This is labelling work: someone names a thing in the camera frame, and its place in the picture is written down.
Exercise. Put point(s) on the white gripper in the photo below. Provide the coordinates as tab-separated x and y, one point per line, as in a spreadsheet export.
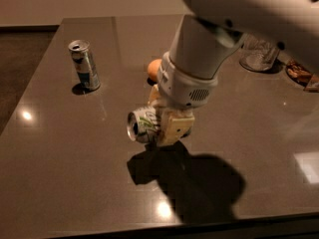
183	91

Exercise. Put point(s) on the silver green 7up can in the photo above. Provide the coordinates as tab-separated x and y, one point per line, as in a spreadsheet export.
143	125

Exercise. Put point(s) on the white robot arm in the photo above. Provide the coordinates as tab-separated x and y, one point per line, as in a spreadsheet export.
208	35

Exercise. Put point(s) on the slim silver blue can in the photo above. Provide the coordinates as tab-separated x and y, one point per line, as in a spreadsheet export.
82	57

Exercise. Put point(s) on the orange fruit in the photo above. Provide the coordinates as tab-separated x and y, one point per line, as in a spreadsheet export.
153	69

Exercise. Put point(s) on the clear glass jar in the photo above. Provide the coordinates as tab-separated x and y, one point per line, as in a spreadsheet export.
258	55

